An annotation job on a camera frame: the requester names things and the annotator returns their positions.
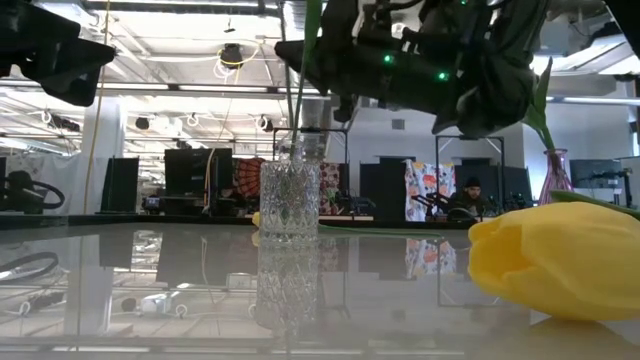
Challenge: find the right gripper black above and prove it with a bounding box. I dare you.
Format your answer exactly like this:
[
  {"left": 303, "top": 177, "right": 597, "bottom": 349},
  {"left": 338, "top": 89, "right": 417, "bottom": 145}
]
[{"left": 273, "top": 27, "right": 481, "bottom": 124}]

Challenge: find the plain white cloth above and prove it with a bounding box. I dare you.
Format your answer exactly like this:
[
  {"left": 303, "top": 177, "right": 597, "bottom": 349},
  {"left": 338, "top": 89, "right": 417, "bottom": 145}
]
[{"left": 4, "top": 152, "right": 86, "bottom": 216}]

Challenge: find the yellow hanging cable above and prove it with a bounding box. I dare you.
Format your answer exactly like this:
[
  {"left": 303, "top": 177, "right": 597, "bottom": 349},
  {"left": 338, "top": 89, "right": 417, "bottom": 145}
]
[
  {"left": 202, "top": 64, "right": 242, "bottom": 214},
  {"left": 82, "top": 0, "right": 110, "bottom": 215}
]

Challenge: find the black table frame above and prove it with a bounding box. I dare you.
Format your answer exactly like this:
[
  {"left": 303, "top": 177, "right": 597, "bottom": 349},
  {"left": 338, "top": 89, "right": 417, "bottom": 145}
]
[{"left": 0, "top": 213, "right": 474, "bottom": 231}]

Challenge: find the red mandala cloth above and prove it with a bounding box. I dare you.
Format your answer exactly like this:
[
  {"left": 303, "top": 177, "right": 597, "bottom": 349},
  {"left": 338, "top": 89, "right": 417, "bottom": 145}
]
[{"left": 230, "top": 157, "right": 266, "bottom": 202}]

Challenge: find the black cable loop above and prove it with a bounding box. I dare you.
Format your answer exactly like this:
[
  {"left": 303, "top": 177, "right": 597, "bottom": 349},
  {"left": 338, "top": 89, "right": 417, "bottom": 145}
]
[{"left": 27, "top": 179, "right": 67, "bottom": 211}]

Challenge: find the clear cut-glass vase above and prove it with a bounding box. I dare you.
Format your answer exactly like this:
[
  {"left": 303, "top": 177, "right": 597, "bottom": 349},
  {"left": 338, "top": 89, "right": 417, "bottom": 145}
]
[{"left": 258, "top": 135, "right": 322, "bottom": 242}]

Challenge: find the silver ventilation duct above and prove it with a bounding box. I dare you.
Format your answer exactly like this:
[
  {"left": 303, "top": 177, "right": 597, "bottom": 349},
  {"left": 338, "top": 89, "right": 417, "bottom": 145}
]
[{"left": 279, "top": 0, "right": 351, "bottom": 151}]

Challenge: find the purple glass vase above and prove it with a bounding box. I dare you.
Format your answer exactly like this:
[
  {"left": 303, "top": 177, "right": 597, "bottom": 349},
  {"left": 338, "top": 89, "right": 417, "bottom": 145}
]
[{"left": 537, "top": 148, "right": 574, "bottom": 207}]

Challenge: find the white bright flowered cloth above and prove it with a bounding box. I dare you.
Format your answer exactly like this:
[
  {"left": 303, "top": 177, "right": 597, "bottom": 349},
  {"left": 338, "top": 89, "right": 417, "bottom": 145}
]
[{"left": 403, "top": 159, "right": 457, "bottom": 223}]

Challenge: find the blackish purple artificial tulip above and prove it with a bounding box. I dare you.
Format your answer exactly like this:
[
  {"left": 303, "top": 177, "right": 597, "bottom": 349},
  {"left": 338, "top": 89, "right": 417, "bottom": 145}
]
[{"left": 522, "top": 56, "right": 557, "bottom": 154}]

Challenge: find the yellow artificial tulip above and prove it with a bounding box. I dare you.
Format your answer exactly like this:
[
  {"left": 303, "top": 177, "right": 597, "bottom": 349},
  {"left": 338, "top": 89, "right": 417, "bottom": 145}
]
[{"left": 467, "top": 188, "right": 640, "bottom": 324}]

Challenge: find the black office chair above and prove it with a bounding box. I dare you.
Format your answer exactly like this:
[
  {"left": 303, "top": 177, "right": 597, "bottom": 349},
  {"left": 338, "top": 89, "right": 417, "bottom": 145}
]
[{"left": 0, "top": 170, "right": 51, "bottom": 215}]

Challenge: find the black station frame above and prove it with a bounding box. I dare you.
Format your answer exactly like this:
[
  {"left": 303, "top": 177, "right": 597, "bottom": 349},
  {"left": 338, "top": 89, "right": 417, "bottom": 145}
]
[{"left": 434, "top": 133, "right": 506, "bottom": 169}]

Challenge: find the person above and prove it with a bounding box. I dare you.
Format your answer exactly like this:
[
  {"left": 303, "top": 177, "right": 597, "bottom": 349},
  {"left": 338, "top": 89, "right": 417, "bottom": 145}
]
[{"left": 447, "top": 175, "right": 496, "bottom": 222}]

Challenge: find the white column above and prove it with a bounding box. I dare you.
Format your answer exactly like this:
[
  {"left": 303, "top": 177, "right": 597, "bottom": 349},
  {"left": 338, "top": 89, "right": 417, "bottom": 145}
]
[{"left": 69, "top": 96, "right": 127, "bottom": 216}]

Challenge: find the long ceiling light rail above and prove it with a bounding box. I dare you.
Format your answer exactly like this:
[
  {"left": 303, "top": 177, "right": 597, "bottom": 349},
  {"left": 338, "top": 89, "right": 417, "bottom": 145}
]
[{"left": 0, "top": 79, "right": 640, "bottom": 107}]

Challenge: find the red flowered cloth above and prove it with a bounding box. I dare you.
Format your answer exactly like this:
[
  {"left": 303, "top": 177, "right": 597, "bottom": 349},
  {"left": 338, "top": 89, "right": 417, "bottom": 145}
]
[{"left": 318, "top": 160, "right": 342, "bottom": 217}]

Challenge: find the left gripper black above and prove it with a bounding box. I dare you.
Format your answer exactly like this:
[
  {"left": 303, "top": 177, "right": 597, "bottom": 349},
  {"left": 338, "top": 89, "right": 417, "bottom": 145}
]
[{"left": 0, "top": 0, "right": 117, "bottom": 108}]

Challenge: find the orange artificial tulip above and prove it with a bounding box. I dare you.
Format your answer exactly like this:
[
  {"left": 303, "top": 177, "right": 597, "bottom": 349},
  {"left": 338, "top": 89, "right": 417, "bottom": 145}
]
[{"left": 279, "top": 0, "right": 325, "bottom": 224}]

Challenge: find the dark computer monitor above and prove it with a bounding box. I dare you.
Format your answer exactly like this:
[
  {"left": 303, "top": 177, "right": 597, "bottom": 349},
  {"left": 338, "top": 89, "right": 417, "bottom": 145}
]
[{"left": 569, "top": 158, "right": 625, "bottom": 190}]

